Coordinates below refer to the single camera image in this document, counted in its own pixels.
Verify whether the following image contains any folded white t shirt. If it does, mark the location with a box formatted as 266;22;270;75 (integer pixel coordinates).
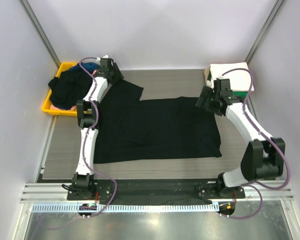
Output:
206;62;251;92

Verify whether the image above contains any slotted cable duct strip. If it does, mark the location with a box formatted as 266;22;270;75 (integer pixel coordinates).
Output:
31;202;219;214

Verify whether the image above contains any right aluminium frame post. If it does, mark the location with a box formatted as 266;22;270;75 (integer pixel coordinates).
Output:
245;0;287;64

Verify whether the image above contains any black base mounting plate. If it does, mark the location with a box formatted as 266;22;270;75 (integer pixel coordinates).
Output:
61;178;246;213

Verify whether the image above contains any yellow plastic bin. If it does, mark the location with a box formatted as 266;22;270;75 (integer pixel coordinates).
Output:
41;62;77;117

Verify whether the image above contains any aluminium frame post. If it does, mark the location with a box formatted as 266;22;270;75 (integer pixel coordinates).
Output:
18;0;61;69
245;0;287;64

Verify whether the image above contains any black shirt in bin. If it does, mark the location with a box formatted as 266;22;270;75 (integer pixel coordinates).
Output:
48;69;95;110

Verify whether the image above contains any blue shirt in bin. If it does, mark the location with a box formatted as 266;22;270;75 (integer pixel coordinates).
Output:
68;62;100;74

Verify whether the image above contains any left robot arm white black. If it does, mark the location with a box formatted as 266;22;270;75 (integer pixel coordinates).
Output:
67;55;124;201

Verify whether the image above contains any left aluminium frame post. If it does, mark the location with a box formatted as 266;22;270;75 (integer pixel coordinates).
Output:
18;0;61;69

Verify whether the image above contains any pink shirt in bin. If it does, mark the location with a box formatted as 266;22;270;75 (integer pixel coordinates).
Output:
50;70;101;111

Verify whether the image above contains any black t shirt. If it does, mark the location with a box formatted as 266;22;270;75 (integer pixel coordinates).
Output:
93;80;222;164

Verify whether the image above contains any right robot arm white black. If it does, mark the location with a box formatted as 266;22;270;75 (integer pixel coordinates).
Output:
196;79;286;198

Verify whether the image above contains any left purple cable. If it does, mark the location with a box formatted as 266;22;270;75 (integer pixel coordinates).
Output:
39;57;118;230

